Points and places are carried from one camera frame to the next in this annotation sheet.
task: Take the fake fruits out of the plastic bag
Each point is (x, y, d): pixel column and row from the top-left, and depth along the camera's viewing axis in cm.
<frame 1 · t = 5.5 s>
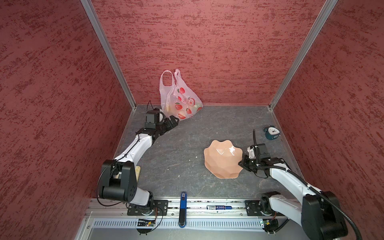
left hand: (174, 125, 88), fingers open
right hand: (237, 166, 86), fingers closed
pink fruit-print plastic bag: (178, 99, 109), point 14 cm above the table
pink scalloped plastic bowl: (221, 159, 92), point 2 cm above the table
small teal alarm clock: (271, 132, 102), point 5 cm above the table

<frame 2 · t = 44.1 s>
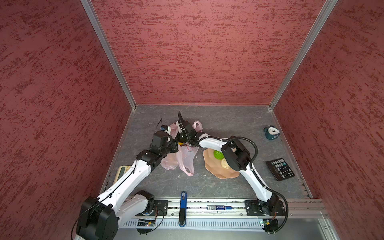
left hand: (177, 144, 83), fingers closed
right hand: (169, 139, 96), fingers open
pink fruit-print plastic bag: (185, 156, 86), point 9 cm above the table
black calculator: (280, 169, 87), point 3 cm above the table
the other named things where they were.

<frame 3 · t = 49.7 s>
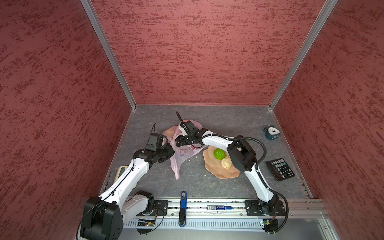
left hand: (175, 154, 83), fingers closed
right hand: (178, 144, 96), fingers open
pink fruit-print plastic bag: (181, 153, 89), point 7 cm above the table
the other named things where they were.

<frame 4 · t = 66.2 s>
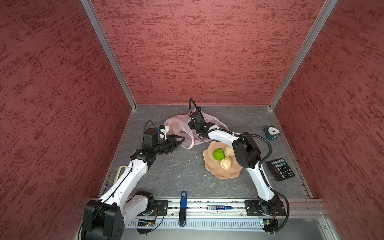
left hand: (184, 143, 78), fingers open
right hand: (191, 123, 100), fingers open
pink fruit-print plastic bag: (180, 126, 84), point 21 cm above the table
the other named things where they were.

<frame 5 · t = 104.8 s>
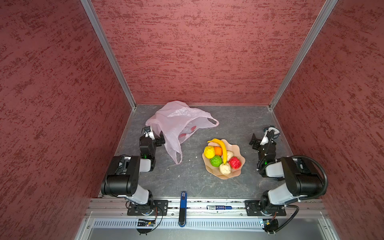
left hand: (155, 134, 93), fingers open
right hand: (259, 137, 92), fingers open
pink fruit-print plastic bag: (179, 121, 97), point 13 cm above the table
fake yellow banana: (223, 148, 89), point 9 cm above the table
fake yellow lemon fruit: (209, 152, 85), point 11 cm above the table
fake orange fruit: (218, 151, 89), point 8 cm above the table
fake red orange fruit: (234, 162, 83), point 9 cm above the table
